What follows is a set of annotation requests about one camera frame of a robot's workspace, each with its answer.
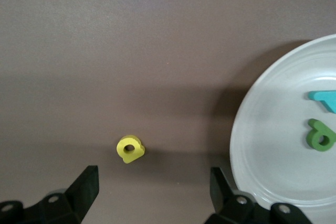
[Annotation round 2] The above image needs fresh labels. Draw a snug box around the beige brown plate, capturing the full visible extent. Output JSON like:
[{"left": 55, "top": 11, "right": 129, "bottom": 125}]
[{"left": 229, "top": 34, "right": 336, "bottom": 207}]

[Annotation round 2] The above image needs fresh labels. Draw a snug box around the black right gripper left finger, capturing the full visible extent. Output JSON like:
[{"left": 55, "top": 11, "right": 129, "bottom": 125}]
[{"left": 0, "top": 165, "right": 100, "bottom": 224}]

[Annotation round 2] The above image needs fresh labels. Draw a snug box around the brown table cover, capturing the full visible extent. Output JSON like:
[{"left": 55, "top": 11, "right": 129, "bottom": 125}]
[{"left": 0, "top": 0, "right": 336, "bottom": 224}]

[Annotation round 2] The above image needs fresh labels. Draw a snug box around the teal foam letter y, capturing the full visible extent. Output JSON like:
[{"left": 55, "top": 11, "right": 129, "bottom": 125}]
[{"left": 304, "top": 90, "right": 336, "bottom": 114}]

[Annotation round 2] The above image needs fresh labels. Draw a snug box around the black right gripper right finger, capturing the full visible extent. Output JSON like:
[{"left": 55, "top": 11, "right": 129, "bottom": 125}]
[{"left": 203, "top": 166, "right": 313, "bottom": 224}]

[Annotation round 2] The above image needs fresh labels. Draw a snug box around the green foam letter p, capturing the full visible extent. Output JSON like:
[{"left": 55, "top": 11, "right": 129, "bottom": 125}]
[{"left": 305, "top": 118, "right": 336, "bottom": 153}]

